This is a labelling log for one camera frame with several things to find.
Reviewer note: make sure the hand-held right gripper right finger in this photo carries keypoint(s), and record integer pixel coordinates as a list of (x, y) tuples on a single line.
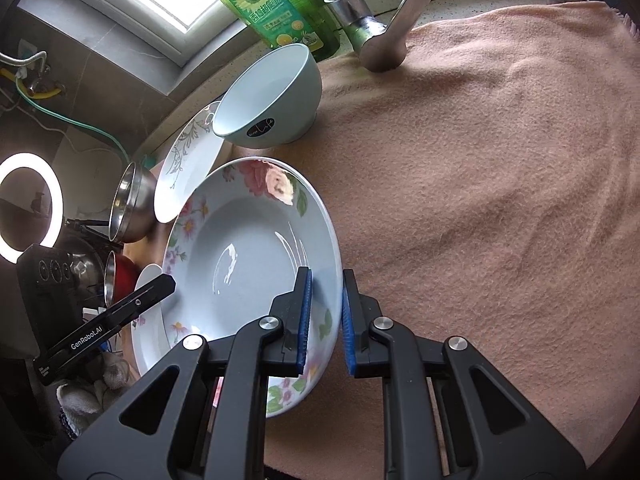
[(347, 330)]

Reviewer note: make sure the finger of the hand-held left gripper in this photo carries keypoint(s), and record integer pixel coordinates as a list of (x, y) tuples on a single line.
[(100, 325)]

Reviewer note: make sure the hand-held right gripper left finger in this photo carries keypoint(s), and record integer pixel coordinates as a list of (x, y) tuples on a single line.
[(304, 320)]

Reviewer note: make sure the red steel bowl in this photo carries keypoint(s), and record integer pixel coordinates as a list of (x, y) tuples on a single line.
[(122, 275)]

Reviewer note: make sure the large floral rimmed plate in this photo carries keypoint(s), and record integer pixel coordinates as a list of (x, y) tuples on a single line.
[(235, 260)]

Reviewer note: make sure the person's left hand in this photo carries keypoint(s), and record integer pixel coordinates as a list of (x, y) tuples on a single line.
[(95, 390)]

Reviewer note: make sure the white plate pink flower print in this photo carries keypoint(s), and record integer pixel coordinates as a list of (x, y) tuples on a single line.
[(150, 305)]

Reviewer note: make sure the black tripod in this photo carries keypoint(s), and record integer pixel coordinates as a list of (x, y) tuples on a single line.
[(87, 222)]

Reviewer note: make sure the stainless steel bowl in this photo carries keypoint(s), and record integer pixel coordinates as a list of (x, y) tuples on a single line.
[(132, 205)]

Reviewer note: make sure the white plate grey vine print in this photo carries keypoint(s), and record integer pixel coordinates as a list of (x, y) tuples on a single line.
[(185, 170)]

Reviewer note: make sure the pink fringed towel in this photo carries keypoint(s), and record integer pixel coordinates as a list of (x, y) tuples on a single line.
[(475, 185)]

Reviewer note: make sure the yellow gas valve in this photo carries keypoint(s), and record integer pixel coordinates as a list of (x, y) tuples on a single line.
[(35, 91)]

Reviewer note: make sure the chrome kitchen faucet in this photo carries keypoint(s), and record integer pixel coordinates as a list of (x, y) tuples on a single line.
[(370, 35)]

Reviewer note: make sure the green detergent bottle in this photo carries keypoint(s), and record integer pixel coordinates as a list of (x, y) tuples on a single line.
[(270, 5)]

